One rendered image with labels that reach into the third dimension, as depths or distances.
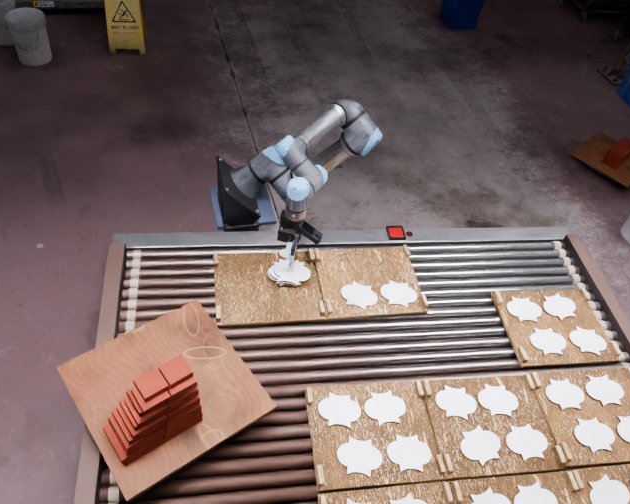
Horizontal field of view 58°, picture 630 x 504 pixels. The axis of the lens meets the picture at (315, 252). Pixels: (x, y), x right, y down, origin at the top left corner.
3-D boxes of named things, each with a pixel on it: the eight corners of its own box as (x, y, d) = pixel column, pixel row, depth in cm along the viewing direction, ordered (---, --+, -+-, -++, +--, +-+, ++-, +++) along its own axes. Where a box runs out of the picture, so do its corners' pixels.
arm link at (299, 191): (315, 181, 197) (302, 194, 192) (312, 204, 205) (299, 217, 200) (296, 171, 199) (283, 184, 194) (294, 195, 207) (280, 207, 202)
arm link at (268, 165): (253, 157, 255) (276, 139, 251) (272, 181, 258) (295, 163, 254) (247, 163, 244) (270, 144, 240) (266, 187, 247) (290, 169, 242)
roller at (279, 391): (112, 399, 191) (110, 392, 188) (626, 366, 225) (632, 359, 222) (111, 412, 188) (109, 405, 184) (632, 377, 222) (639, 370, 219)
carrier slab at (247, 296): (213, 256, 233) (213, 254, 231) (311, 253, 240) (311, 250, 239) (216, 327, 210) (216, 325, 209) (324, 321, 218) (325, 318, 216)
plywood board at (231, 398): (57, 369, 180) (56, 366, 179) (197, 302, 204) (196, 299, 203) (127, 503, 156) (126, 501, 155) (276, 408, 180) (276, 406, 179)
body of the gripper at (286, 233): (281, 228, 218) (283, 205, 210) (303, 233, 218) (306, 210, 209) (276, 242, 213) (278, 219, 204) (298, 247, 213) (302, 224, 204)
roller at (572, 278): (124, 293, 221) (122, 285, 217) (577, 278, 255) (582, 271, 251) (123, 303, 218) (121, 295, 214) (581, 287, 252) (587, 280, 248)
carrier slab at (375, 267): (312, 252, 241) (312, 250, 239) (404, 248, 249) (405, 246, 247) (327, 320, 218) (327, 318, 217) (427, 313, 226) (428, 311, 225)
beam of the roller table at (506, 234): (115, 242, 240) (113, 232, 236) (561, 234, 276) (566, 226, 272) (113, 257, 235) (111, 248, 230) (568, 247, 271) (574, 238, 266)
